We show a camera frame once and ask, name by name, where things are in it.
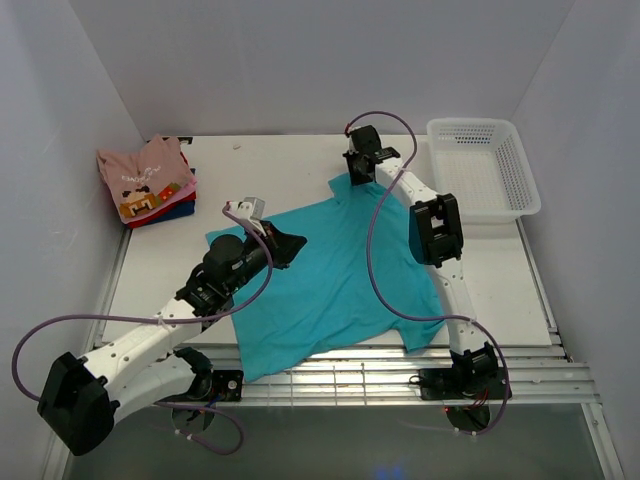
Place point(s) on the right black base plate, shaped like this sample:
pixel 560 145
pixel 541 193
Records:
pixel 446 384

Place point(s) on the beige folded t-shirt with print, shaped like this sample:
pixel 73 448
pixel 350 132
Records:
pixel 133 179

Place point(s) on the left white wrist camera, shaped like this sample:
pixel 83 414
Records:
pixel 247 213

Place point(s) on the teal t-shirt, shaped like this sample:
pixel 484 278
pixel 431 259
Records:
pixel 325 300

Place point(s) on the red folded t-shirt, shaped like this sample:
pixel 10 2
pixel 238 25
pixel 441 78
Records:
pixel 154 210

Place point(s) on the blue folded t-shirt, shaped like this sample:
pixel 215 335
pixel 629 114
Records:
pixel 183 208

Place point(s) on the aluminium rail frame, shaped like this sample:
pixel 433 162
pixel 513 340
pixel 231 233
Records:
pixel 353 413

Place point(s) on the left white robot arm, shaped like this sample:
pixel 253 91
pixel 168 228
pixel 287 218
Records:
pixel 85 397

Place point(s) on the pink folded t-shirt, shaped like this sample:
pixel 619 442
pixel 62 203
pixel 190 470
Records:
pixel 175 192

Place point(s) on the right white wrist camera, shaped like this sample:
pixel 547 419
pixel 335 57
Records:
pixel 351 148

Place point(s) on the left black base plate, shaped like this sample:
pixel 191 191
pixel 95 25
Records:
pixel 215 386

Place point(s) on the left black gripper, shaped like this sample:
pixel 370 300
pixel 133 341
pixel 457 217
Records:
pixel 284 247

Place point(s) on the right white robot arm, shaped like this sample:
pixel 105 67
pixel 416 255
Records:
pixel 435 240

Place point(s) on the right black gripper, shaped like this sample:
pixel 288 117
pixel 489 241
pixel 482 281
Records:
pixel 356 180

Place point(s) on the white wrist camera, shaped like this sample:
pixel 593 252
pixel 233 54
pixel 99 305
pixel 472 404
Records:
pixel 351 148
pixel 247 213

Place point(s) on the white plastic basket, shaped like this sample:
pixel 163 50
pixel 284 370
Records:
pixel 482 162

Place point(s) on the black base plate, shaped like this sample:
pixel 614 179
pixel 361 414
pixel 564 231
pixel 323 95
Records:
pixel 446 384
pixel 215 386

